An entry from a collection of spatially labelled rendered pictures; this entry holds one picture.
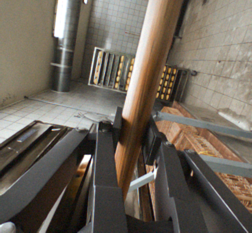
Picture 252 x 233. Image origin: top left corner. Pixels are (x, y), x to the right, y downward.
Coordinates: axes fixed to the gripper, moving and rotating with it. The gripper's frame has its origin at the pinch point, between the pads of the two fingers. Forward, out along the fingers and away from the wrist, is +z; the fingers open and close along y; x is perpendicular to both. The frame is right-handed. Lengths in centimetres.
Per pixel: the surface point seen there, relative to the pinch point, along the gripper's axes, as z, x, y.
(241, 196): 29, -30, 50
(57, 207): 41, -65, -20
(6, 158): 84, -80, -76
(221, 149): 64, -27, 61
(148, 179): 34.3, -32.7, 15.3
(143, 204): 66, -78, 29
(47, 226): 32, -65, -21
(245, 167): 34, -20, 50
